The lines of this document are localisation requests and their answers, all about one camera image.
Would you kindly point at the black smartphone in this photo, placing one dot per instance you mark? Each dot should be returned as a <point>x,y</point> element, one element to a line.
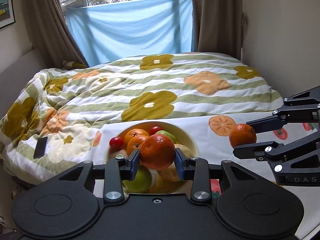
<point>40,148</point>

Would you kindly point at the left brown curtain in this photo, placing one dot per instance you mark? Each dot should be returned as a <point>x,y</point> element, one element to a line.
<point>49,34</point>

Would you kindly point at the yellow duck bowl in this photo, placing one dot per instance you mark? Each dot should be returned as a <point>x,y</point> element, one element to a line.
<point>158,184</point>

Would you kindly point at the white fruit print cloth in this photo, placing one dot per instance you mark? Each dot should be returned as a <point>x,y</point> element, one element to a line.
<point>215,149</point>

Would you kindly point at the grey headboard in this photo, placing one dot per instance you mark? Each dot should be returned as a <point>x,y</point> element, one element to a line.
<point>16,76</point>

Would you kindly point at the large russet apple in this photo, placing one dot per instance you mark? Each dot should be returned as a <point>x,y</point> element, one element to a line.
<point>170,173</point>

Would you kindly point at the brown kiwi with sticker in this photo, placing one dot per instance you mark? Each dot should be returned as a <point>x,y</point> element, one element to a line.
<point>113,154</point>

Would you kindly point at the right brown curtain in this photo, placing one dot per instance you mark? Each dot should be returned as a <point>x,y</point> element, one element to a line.
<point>217,26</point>

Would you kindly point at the red cherry tomato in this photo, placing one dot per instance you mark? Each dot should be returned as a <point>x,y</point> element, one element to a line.
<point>116,143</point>
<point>154,129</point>

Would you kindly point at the framed wall picture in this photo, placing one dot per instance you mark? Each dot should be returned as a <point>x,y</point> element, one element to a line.
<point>7,16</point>

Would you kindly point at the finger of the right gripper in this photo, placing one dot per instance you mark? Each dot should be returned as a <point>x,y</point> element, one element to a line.
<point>269,123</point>
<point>254,151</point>

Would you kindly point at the brown curtain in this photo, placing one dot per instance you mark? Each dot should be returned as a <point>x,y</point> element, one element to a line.
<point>217,26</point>
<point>49,34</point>

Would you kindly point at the floral striped duvet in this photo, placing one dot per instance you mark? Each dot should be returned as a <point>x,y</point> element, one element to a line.
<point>71,106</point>

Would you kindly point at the blue sheet over window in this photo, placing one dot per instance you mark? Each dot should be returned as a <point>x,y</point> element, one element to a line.
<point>108,32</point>

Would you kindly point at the small orange mandarin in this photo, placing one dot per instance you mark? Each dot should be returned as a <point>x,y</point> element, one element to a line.
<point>157,152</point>

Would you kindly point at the floral pillow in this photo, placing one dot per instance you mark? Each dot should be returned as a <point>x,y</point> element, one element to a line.
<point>69,65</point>

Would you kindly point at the large orange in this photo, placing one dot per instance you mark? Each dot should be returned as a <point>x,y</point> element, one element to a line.
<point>133,133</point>

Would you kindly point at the green apple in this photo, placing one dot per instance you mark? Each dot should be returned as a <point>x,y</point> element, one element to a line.
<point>141,183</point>
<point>171,136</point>

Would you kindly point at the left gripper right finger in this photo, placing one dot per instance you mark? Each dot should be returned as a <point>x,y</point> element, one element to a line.
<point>200,172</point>

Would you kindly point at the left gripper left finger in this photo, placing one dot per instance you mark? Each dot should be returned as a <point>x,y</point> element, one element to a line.
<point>114,172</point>

